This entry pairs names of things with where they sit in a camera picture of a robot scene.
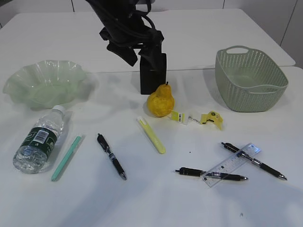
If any transparent plastic ruler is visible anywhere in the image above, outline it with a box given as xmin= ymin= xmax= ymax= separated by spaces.
xmin=201 ymin=143 xmax=261 ymax=187

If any black pen under ruler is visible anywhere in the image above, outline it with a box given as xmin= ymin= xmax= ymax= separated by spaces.
xmin=221 ymin=142 xmax=287 ymax=181
xmin=175 ymin=167 xmax=248 ymax=181

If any clear water bottle green label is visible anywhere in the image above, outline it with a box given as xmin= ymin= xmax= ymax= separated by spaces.
xmin=12 ymin=105 xmax=65 ymax=174

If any black square pen holder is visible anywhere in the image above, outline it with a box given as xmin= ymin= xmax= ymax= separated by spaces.
xmin=140 ymin=53 xmax=167 ymax=95

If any black pen centre left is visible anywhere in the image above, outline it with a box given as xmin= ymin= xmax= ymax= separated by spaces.
xmin=97 ymin=133 xmax=127 ymax=181

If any green woven plastic basket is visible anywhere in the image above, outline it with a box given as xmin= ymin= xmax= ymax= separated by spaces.
xmin=215 ymin=45 xmax=289 ymax=113

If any black pen under ruler bottom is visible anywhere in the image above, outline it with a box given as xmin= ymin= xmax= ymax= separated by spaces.
xmin=175 ymin=167 xmax=248 ymax=181

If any yellow pen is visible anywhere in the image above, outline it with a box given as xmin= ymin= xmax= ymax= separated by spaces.
xmin=137 ymin=116 xmax=166 ymax=154

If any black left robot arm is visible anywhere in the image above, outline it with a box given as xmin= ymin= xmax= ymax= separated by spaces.
xmin=87 ymin=0 xmax=167 ymax=72

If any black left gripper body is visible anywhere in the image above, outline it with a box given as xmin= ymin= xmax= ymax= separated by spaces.
xmin=99 ymin=27 xmax=164 ymax=50

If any black pen under ruler top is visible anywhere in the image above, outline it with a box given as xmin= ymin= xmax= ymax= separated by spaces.
xmin=221 ymin=142 xmax=287 ymax=181

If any mint green pen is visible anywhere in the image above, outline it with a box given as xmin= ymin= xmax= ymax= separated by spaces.
xmin=51 ymin=135 xmax=85 ymax=182

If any yellow white waste paper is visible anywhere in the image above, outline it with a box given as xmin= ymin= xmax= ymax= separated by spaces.
xmin=170 ymin=110 xmax=223 ymax=130

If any yellow pear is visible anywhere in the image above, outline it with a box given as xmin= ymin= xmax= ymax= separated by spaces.
xmin=147 ymin=82 xmax=175 ymax=117

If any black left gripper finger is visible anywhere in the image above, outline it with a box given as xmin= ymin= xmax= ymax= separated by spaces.
xmin=107 ymin=44 xmax=138 ymax=66
xmin=139 ymin=44 xmax=163 ymax=78

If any green wavy glass plate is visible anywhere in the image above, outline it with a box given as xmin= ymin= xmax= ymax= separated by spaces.
xmin=3 ymin=60 xmax=86 ymax=108

